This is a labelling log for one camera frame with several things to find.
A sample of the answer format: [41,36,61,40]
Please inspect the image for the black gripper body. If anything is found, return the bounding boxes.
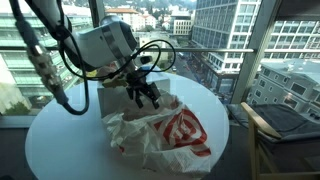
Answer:
[125,71,153,92]

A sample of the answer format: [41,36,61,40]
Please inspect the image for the blue sponge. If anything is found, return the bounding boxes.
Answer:
[138,64,153,72]

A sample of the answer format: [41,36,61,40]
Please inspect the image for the white plastic basket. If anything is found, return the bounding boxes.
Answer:
[96,64,171,118]

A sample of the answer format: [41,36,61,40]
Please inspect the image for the white plastic bag red logo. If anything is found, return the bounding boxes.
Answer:
[102,94,213,176]

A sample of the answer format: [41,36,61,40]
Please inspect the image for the metal window railing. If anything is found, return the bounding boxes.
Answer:
[0,45,256,54]

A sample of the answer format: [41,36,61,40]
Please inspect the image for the wide grey window mullion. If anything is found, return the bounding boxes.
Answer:
[230,0,284,104]

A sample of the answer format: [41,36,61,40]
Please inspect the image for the grey chair cushion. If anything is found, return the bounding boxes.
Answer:
[226,103,320,144]

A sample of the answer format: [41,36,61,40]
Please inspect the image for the dark window blind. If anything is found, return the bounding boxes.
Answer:
[275,0,320,23]

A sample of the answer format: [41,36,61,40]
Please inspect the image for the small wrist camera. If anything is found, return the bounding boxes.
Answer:
[139,55,154,66]

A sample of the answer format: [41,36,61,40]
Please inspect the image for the wooden chair frame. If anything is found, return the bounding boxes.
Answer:
[240,101,320,180]

